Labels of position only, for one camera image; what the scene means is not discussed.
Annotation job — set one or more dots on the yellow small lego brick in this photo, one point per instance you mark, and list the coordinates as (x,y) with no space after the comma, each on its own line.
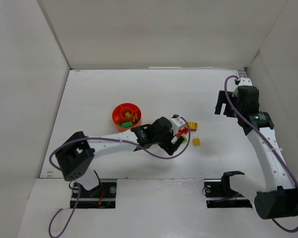
(196,142)

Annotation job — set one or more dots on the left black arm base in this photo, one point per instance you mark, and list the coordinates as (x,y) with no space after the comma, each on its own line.
(93,192)

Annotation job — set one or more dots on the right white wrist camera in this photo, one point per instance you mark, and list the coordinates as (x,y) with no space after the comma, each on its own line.
(242,81)

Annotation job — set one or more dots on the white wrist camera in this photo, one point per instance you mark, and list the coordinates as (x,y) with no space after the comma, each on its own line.
(242,81)
(177,123)

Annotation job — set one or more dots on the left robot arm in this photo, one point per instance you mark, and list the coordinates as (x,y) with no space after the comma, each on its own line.
(76,155)

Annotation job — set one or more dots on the lime curved lego brick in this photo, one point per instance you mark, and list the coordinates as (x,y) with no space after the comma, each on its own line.
(185,138)

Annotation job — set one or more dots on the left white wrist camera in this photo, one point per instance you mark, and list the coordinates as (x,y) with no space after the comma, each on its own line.
(177,123)

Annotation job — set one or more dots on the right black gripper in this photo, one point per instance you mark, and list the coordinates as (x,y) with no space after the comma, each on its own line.
(227,104)

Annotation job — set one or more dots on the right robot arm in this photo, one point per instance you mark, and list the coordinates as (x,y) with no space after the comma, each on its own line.
(278,198)

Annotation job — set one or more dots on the red lego pieces cluster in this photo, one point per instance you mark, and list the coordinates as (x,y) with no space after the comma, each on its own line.
(182,132)

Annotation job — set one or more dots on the orange round divided container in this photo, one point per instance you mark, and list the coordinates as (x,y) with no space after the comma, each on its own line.
(118,115)

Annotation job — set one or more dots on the brown lego brick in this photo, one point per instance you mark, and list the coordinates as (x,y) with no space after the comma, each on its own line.
(135,118)

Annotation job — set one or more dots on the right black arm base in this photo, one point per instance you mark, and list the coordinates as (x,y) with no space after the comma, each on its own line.
(218,193)

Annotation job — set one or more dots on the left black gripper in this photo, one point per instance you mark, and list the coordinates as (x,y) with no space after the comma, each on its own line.
(174,145)

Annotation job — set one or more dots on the green long lego brick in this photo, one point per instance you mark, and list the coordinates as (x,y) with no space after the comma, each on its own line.
(126,124)

